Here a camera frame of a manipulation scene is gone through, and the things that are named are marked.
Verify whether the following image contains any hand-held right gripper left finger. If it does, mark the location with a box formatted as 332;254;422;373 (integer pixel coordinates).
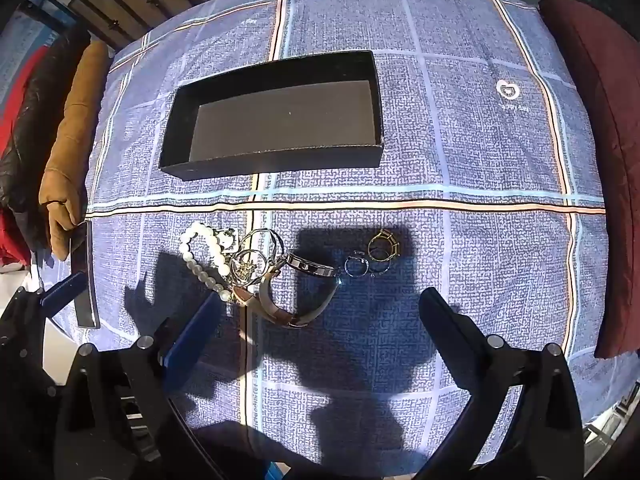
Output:
52;290;281;480

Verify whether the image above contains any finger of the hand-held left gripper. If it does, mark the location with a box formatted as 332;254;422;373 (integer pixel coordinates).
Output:
40;272;86;321

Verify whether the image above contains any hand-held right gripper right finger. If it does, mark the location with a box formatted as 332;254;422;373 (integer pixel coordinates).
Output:
417;287;586;480

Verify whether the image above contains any white pearl bracelet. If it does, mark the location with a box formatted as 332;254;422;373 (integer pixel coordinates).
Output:
180;222;233;303

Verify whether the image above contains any gold ornate brooch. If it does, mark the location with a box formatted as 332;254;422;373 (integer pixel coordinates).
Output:
231;252;263;283

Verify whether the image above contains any gold ring with amber stones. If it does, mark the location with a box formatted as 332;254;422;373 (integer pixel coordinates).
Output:
368;228;401;263

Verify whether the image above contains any white earring card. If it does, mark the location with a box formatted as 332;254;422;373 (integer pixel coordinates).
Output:
212;229;238;253

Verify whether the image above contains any thin silver bangle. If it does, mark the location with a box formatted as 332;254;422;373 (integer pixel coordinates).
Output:
235;227;286;286

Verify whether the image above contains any wristwatch with white brown strap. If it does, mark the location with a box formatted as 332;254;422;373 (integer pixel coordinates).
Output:
232;252;341;328

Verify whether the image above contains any black cardboard box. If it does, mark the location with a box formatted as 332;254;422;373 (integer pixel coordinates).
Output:
159;50;385;181

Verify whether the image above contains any red cloth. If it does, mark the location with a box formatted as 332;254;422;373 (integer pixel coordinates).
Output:
0;45;51;267

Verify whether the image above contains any blue plaid blanket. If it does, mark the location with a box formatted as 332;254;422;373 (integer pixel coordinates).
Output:
50;0;608;480

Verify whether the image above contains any black jacket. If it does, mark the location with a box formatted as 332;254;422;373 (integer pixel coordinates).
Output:
0;25;91;266

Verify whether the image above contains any maroon cushion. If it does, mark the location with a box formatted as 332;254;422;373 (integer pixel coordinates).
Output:
539;0;640;360

